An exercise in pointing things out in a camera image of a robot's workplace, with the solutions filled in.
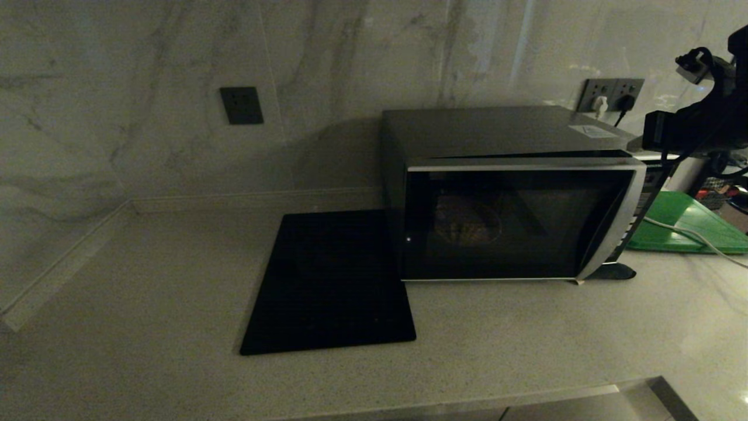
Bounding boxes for purple plastic plate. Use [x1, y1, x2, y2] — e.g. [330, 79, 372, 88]
[434, 196, 504, 246]

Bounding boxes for silver black microwave oven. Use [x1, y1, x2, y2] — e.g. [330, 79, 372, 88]
[382, 105, 681, 282]

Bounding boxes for black power plug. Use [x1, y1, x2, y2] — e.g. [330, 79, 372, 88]
[613, 95, 636, 128]

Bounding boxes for green plastic cutting board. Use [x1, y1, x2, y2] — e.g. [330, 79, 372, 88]
[625, 191, 748, 255]

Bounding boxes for black foam pad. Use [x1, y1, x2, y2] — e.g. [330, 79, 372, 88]
[576, 263, 638, 286]

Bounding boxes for white cabinet front panel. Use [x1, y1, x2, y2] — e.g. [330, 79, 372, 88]
[500, 387, 681, 421]

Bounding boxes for black glass induction cooktop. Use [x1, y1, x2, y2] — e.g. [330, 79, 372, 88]
[240, 209, 417, 356]

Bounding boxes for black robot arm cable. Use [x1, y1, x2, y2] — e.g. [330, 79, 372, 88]
[634, 47, 748, 234]

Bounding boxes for metal wire basket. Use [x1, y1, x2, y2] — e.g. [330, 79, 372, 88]
[698, 175, 733, 210]

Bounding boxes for dark double wall socket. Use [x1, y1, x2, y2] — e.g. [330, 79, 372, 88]
[577, 78, 645, 113]

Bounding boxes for white power cable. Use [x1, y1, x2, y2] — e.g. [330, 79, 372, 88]
[643, 218, 748, 270]

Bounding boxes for dark single wall socket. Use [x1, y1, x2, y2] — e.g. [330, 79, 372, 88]
[219, 87, 264, 125]

